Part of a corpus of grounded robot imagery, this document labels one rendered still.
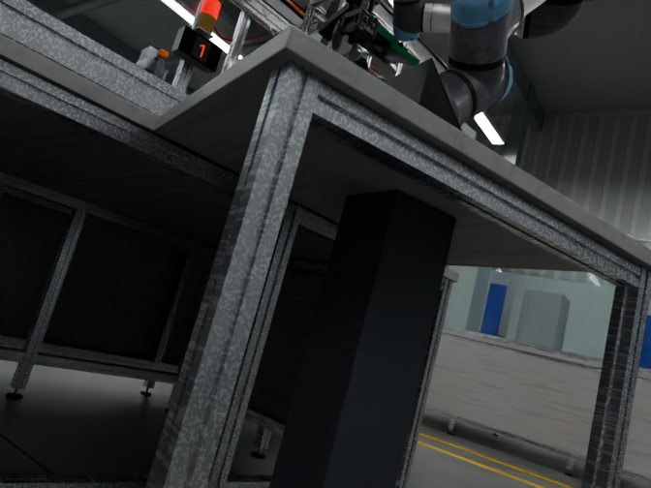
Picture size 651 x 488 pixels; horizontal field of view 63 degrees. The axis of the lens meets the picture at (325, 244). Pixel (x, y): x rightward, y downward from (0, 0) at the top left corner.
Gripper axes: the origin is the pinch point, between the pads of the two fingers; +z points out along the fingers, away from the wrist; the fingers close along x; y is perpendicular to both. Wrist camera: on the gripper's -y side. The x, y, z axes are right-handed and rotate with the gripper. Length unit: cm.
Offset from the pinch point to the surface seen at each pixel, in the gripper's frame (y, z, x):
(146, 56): -18.3, 17.6, -40.9
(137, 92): -2, 32, -46
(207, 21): -29.5, -5.4, -24.5
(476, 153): 62, 39, -23
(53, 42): -2, 31, -63
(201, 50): -29.2, 3.2, -23.9
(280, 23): -122, -82, 56
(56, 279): -130, 74, -5
